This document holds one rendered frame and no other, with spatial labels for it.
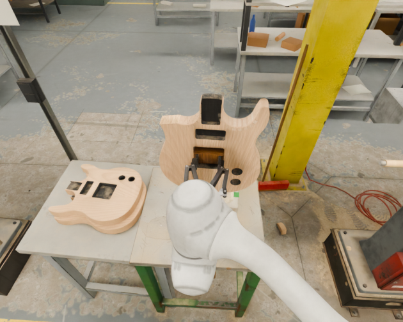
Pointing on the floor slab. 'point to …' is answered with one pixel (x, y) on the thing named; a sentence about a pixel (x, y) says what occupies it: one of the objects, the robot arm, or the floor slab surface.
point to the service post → (31, 94)
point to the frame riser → (342, 283)
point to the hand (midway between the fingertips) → (208, 158)
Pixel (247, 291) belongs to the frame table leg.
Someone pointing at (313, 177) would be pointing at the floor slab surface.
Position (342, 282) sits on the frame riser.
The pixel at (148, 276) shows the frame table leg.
